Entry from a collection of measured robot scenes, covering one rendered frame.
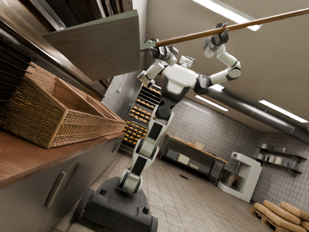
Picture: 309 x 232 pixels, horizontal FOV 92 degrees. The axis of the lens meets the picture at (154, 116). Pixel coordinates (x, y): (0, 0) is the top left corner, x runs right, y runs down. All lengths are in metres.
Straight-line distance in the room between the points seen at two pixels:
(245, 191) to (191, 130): 2.60
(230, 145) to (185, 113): 2.23
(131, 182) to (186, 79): 0.99
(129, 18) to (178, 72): 0.76
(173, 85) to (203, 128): 5.05
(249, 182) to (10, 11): 6.11
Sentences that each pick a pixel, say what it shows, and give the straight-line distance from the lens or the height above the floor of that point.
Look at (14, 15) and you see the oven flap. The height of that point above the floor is 1.00.
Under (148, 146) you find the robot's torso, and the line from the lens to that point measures 1.31.
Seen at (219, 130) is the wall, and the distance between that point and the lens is 6.55.
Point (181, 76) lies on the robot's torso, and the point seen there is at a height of 1.31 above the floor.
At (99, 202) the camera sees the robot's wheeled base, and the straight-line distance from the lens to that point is 1.26.
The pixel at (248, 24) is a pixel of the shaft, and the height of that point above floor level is 1.59.
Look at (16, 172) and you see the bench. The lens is 0.47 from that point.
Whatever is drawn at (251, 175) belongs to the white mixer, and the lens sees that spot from 6.06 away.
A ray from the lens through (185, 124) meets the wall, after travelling 6.04.
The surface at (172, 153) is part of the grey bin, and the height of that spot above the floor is 0.40.
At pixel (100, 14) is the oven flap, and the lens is 1.35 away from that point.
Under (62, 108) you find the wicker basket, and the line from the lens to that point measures 0.62.
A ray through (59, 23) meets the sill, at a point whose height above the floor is 1.16.
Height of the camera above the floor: 0.79
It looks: 5 degrees up
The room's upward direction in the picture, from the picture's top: 25 degrees clockwise
